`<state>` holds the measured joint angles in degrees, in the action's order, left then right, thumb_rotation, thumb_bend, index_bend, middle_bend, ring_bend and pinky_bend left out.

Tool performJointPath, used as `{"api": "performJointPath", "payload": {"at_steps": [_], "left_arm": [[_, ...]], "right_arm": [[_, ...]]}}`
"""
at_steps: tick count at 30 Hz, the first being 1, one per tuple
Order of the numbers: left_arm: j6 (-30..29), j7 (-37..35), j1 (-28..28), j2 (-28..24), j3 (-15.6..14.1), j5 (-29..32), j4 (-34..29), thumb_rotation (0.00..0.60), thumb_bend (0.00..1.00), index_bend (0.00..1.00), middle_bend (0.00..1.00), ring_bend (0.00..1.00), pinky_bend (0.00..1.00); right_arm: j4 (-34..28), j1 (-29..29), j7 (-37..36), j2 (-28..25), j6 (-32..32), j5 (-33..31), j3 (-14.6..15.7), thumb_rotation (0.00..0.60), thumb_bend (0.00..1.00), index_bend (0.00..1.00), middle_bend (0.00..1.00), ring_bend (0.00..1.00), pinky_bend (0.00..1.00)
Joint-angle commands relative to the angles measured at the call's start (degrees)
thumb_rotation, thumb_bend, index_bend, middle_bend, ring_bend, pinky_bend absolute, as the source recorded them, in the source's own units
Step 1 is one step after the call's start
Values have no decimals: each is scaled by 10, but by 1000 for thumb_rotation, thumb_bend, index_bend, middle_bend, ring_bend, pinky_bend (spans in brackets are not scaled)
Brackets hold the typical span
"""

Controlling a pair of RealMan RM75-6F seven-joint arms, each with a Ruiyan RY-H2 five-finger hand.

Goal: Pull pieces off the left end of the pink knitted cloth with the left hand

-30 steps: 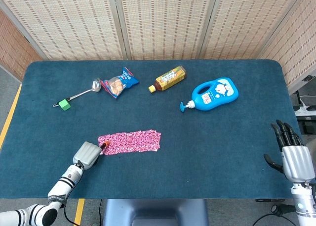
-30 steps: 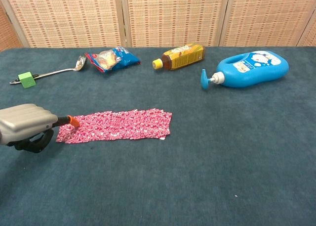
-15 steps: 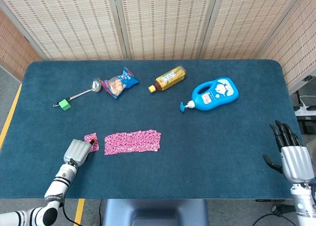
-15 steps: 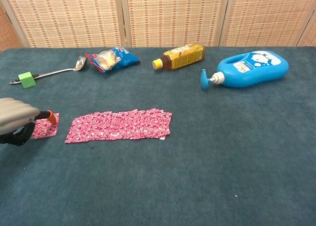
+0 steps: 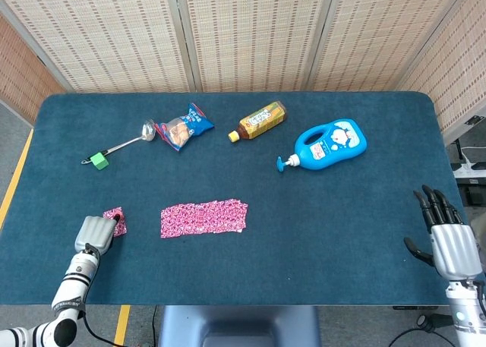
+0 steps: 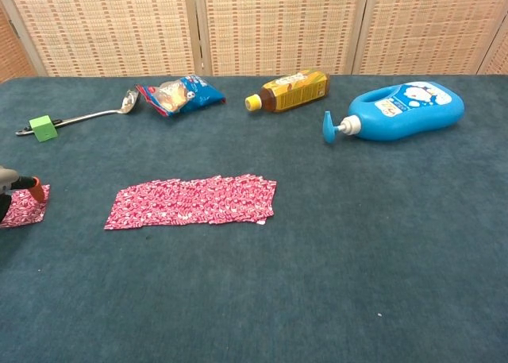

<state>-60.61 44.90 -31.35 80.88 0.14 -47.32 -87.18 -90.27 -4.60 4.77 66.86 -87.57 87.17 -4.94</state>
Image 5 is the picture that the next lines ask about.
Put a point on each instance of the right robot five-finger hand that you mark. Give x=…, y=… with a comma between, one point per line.
x=452, y=248

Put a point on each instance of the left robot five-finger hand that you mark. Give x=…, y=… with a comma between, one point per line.
x=95, y=235

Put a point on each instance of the single pink packet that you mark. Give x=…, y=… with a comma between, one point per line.
x=120, y=229

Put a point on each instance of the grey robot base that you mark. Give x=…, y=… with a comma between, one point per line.
x=239, y=326

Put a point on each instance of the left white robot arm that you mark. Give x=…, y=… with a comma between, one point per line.
x=72, y=286

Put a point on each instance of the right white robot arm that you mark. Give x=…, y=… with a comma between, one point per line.
x=465, y=313

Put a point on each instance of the pink patterned packet row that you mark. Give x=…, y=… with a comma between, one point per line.
x=205, y=218

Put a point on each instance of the black desk control panel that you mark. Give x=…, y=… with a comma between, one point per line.
x=414, y=308

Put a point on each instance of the green cube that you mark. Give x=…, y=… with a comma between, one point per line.
x=99, y=160

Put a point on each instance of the steel ladle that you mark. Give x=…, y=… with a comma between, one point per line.
x=127, y=144

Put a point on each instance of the blue snack bag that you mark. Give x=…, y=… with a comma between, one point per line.
x=182, y=128

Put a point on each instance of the blue pump bottle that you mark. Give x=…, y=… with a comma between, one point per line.
x=330, y=146

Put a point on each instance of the dark blue table mat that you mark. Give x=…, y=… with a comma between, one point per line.
x=266, y=263

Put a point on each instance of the orange woven screen panel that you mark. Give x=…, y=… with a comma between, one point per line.
x=23, y=77

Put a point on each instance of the beige woven screen panel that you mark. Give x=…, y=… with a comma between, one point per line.
x=383, y=35
x=98, y=35
x=254, y=35
x=459, y=66

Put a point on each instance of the tea bottle with yellow cap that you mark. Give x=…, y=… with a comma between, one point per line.
x=260, y=121

